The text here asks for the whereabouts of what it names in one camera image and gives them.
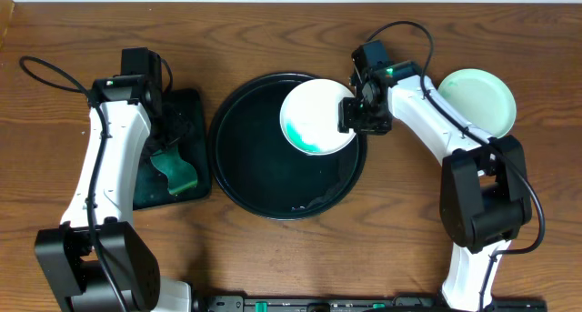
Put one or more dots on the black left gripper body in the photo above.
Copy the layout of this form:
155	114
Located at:
162	133

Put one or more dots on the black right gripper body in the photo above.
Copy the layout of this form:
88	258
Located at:
363	116

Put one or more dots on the green sponge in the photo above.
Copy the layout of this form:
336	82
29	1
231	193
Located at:
180	175

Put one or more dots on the white plate with green stain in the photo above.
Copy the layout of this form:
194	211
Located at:
309	117

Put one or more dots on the light green stained plate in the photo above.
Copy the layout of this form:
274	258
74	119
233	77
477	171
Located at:
482	98

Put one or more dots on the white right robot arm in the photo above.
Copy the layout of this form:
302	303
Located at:
484	195

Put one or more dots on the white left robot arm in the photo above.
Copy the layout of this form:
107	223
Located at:
95	260

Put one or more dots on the black rectangular sponge tray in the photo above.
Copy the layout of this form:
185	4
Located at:
151	185

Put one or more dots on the round black tray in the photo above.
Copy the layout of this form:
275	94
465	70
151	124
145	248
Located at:
260	170

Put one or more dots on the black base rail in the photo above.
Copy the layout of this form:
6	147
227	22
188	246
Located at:
364	304

